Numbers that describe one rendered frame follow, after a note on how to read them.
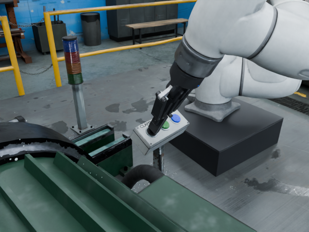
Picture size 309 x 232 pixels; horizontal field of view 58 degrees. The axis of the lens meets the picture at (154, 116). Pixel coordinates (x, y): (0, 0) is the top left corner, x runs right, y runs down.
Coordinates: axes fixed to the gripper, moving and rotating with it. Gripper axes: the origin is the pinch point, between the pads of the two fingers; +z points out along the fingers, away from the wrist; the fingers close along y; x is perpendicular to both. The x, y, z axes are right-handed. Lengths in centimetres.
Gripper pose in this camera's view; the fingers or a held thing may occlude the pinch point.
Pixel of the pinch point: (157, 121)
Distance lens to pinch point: 74.0
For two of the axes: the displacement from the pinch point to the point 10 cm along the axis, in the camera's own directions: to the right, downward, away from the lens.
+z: -3.5, 6.1, 7.1
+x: 6.3, 7.2, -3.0
